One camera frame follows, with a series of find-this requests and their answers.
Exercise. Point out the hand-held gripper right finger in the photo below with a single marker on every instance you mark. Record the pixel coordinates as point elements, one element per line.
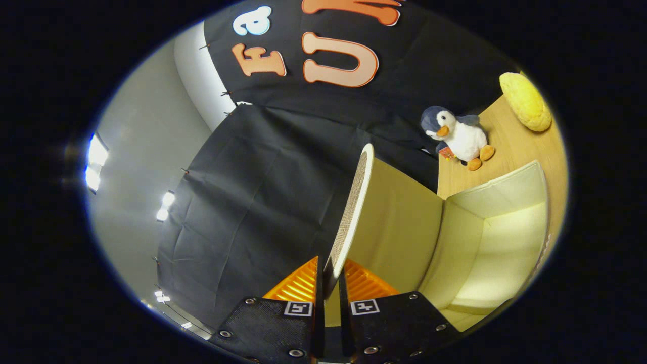
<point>344,323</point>

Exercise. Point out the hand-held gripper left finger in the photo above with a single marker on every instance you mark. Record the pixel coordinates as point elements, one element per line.
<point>319,313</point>

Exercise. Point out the beige fabric storage box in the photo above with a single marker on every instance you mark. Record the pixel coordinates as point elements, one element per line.
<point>399,227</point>

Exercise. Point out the penguin plush toy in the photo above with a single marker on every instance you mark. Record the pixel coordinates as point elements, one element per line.
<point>462,139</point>

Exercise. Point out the yellow bread shaped cushion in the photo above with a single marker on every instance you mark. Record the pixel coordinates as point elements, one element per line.
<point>525,101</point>

